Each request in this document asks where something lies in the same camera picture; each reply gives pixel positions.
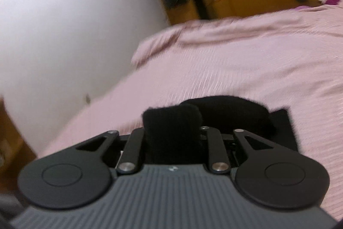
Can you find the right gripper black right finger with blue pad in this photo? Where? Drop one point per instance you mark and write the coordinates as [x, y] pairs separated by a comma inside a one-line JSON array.
[[266, 173]]

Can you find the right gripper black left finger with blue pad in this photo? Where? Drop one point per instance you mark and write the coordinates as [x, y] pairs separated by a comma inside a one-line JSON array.
[[81, 174]]

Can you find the black cloth garment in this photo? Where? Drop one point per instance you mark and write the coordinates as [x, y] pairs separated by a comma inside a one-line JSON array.
[[173, 134]]

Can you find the pink checked bed cover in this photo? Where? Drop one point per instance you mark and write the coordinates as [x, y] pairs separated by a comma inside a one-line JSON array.
[[287, 59]]

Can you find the purple item on bed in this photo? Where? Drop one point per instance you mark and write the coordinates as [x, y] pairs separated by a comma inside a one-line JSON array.
[[333, 2]]

